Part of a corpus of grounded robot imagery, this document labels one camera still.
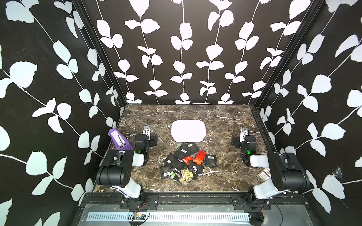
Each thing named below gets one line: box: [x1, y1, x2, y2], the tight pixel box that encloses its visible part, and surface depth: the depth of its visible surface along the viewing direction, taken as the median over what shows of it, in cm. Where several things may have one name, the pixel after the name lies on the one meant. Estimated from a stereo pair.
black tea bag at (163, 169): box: [158, 164, 173, 179], surface depth 87 cm
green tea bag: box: [168, 170, 176, 180], surface depth 85 cm
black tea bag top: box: [178, 141, 200, 156], surface depth 95 cm
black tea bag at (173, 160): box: [164, 153, 186, 170], surface depth 90 cm
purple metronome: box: [108, 128, 134, 151], surface depth 87 cm
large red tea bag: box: [192, 149, 208, 166], surface depth 90 cm
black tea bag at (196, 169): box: [189, 162, 205, 177], surface depth 86 cm
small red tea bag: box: [181, 155, 193, 166], surface depth 90 cm
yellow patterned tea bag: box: [179, 168, 194, 186], surface depth 83 cm
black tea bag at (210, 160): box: [203, 153, 219, 168], surface depth 90 cm
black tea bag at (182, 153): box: [174, 147, 191, 160], surface depth 92 cm
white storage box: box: [171, 120, 207, 143], surface depth 100 cm
